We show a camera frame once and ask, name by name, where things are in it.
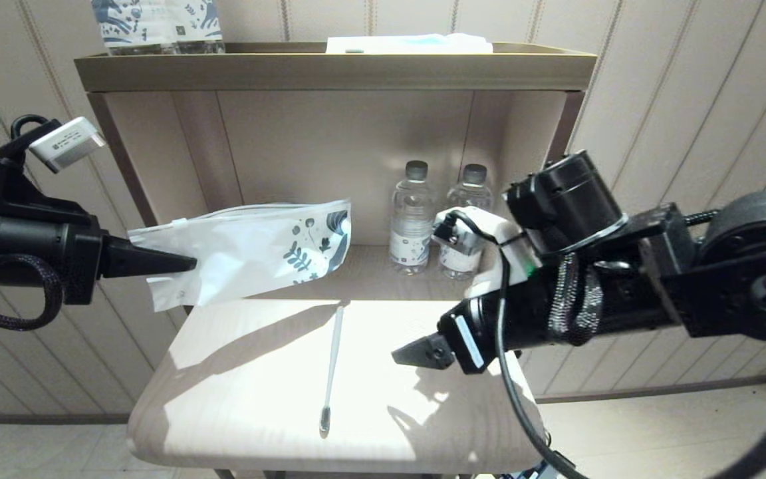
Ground white blue-patterned zip pouch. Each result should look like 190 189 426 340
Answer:
128 198 352 313

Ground patterned bag on shelf top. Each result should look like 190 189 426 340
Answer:
90 0 178 56

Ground grey toothbrush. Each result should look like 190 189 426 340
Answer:
319 306 344 437

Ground clear plastic water bottle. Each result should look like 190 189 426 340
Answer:
390 160 437 275
439 164 494 280

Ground beige wooden shelf cabinet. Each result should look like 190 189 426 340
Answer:
87 90 586 320

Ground blue patterned label bottle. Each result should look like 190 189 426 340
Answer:
172 0 225 55

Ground brown metal tray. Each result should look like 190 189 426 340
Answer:
75 42 596 94

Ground white blue flat packet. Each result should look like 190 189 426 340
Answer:
325 33 494 55

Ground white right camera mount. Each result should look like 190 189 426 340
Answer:
466 208 542 300

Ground smooth black right camera cable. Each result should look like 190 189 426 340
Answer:
449 210 766 479

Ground black left camera bracket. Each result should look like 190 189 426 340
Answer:
0 114 94 224

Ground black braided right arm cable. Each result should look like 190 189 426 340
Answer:
546 210 719 347

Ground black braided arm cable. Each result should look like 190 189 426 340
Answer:
0 249 64 332
546 210 719 347

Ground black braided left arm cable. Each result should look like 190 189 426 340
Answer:
0 249 64 332

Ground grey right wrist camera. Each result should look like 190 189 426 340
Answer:
433 208 483 257

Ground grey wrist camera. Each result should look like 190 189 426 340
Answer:
29 116 106 174
433 208 483 257

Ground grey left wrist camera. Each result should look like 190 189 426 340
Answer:
29 116 106 174

